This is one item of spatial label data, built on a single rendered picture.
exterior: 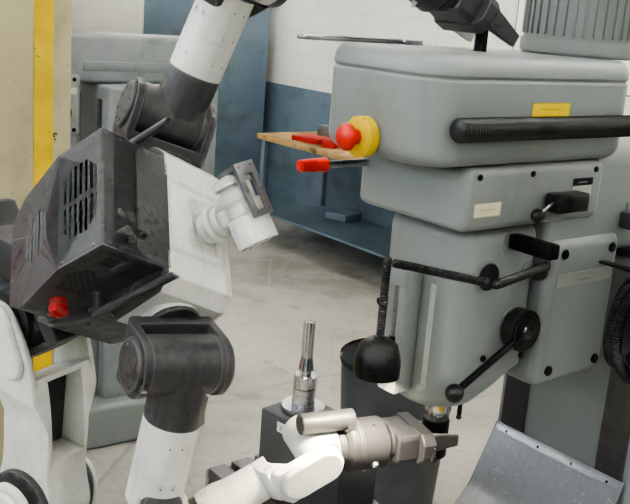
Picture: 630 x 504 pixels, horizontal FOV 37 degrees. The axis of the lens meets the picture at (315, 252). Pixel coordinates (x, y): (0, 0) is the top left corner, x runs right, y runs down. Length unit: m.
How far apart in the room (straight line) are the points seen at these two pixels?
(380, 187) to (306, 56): 7.24
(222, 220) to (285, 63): 7.56
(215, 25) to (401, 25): 6.29
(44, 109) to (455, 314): 1.80
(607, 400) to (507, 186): 0.60
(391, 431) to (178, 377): 0.42
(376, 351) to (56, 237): 0.50
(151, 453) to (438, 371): 0.47
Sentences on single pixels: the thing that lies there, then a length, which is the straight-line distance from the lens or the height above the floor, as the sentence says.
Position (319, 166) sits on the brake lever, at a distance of 1.47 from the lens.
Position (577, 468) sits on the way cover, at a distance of 1.98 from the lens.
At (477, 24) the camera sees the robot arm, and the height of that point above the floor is 1.93.
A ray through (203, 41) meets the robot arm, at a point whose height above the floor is 1.87.
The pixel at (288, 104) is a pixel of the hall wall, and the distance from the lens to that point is 8.94.
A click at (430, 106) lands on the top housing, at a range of 1.33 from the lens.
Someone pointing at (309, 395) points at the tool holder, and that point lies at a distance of 1.93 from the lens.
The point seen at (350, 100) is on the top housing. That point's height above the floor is 1.81.
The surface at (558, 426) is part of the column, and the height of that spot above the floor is 1.16.
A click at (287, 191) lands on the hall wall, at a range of 8.99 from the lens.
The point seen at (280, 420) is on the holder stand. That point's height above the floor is 1.13.
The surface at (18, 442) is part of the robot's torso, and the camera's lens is 1.82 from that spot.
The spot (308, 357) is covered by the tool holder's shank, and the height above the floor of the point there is 1.26.
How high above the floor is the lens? 1.94
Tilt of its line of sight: 15 degrees down
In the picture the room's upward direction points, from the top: 4 degrees clockwise
